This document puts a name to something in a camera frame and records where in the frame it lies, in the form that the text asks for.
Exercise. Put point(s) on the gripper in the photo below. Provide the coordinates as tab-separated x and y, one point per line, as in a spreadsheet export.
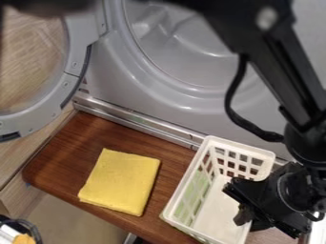
282	197

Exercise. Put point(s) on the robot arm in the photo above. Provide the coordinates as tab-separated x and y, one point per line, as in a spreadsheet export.
276	54

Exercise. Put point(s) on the white basket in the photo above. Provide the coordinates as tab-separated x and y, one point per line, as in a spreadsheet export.
199	206

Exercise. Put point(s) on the yellow cloth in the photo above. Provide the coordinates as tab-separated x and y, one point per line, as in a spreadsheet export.
121	181

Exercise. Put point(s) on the washing machine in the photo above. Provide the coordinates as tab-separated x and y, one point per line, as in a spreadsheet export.
170	73

